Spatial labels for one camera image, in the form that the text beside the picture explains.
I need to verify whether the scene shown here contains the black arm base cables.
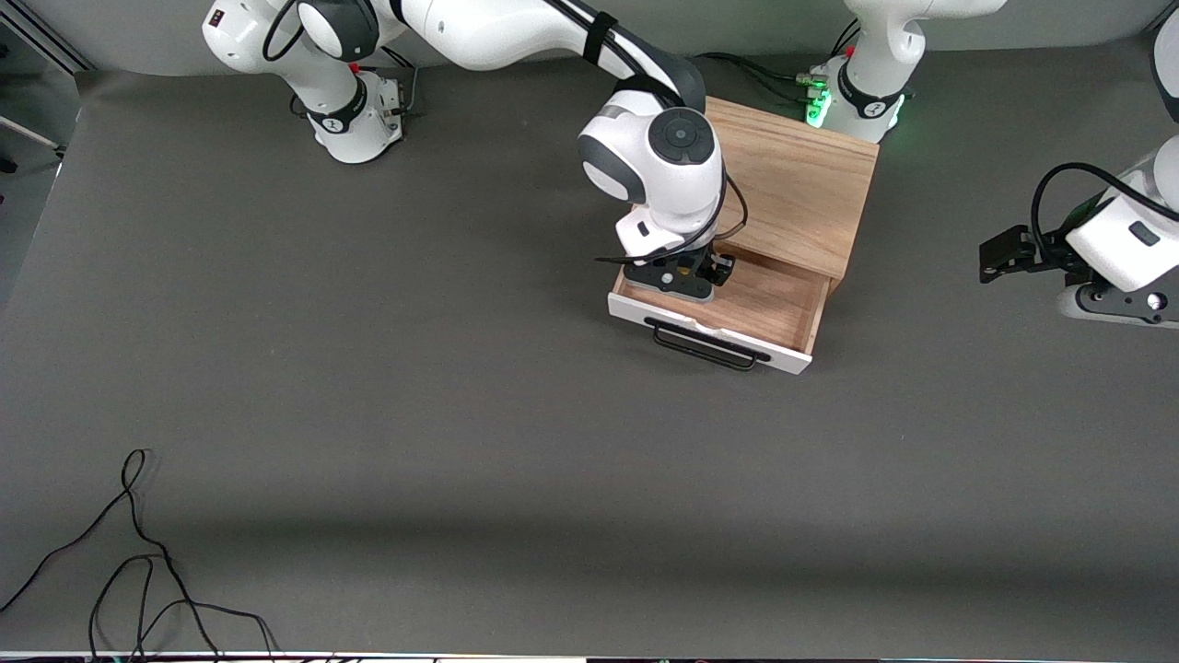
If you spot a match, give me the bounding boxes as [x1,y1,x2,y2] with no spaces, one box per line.
[373,46,420,119]
[695,18,862,107]

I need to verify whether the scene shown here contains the wooden drawer with white front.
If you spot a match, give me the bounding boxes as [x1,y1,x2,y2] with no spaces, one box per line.
[608,244,833,376]

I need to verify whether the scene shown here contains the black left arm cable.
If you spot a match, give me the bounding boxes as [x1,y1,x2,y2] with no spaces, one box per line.
[1030,163,1179,268]

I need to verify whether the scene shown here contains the dark grey table mat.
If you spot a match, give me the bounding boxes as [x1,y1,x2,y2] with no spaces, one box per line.
[0,37,1179,657]

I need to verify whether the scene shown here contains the light grey metal bar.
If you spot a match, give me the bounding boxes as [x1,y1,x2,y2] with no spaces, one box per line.
[0,115,67,157]

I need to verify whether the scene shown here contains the black right arm base cables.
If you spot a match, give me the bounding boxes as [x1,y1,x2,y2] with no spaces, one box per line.
[373,46,420,119]

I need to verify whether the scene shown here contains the black metal drawer handle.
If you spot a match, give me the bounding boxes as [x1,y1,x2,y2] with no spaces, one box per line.
[643,317,773,372]

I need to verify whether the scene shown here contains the black metal frame rail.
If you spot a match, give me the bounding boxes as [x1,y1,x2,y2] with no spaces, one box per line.
[0,0,93,73]

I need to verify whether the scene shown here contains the black left arm base cables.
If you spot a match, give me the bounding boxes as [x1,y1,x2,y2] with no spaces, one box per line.
[695,18,862,107]

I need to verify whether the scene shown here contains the light wooden drawer cabinet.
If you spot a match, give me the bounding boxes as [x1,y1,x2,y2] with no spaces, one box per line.
[705,97,881,291]

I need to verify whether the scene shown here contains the thin black loose cable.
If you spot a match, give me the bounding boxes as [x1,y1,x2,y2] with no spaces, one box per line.
[0,448,277,662]

